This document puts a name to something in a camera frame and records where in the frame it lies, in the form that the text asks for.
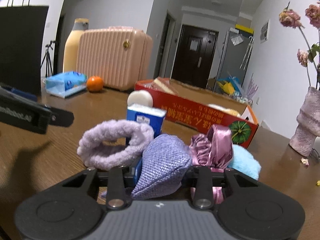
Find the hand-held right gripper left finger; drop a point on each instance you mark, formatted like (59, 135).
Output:
(116, 180)

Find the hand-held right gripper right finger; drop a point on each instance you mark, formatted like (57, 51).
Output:
(203, 180)

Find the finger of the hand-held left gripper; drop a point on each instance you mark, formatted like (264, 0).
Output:
(25, 94)
(61, 117)

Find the purple fluffy headband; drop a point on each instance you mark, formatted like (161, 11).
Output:
(95, 160)

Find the pink satin scrunchie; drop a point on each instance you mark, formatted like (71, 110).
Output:
(220, 145)

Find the purple woven pouch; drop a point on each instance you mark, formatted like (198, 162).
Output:
(162, 165)

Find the light blue plush puff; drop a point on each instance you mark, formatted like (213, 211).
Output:
(246, 162)

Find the small blue tissue packet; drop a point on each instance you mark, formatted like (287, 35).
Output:
(140, 120)

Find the red cardboard box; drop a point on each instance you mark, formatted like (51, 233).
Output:
(200, 110)

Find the white round sponge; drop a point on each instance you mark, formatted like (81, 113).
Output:
(140, 98)

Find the blue tissue pack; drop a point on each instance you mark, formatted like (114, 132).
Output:
(62, 85)

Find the black tripod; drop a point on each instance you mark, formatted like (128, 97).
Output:
(47, 60)

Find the orange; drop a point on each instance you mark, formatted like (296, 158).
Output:
(95, 83)

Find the black paper bag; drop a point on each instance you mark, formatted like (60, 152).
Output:
(22, 42)

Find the yellow thermos bottle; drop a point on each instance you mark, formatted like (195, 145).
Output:
(72, 50)

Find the pink ribbed suitcase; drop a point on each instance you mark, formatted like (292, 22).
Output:
(112, 57)

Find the trolley rack with bottles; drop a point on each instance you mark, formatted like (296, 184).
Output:
(241, 97)

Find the pile of blue yellow bags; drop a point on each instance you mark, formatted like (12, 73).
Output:
(228, 86)

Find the brown cardboard box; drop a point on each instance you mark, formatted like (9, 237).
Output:
(212, 83)

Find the fallen pink petal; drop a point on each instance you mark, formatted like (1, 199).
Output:
(305, 161)

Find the black glasses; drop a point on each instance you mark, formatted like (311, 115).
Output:
(315, 155)

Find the pink ceramic vase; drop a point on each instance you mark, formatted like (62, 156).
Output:
(307, 120)

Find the grey refrigerator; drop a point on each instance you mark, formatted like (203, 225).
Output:
(232, 62)

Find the dark entrance door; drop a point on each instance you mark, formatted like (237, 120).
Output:
(195, 55)

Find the folded umbrella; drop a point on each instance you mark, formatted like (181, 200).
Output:
(247, 52)

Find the clear plastic bag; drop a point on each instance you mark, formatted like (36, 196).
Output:
(237, 40)

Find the yellow box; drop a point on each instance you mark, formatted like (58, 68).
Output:
(245, 27)

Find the dried pink roses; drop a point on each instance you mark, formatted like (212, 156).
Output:
(290, 17)

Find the white wall outlet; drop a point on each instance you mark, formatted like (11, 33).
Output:
(257, 101)

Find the white wall panel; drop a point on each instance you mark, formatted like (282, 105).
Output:
(264, 32)

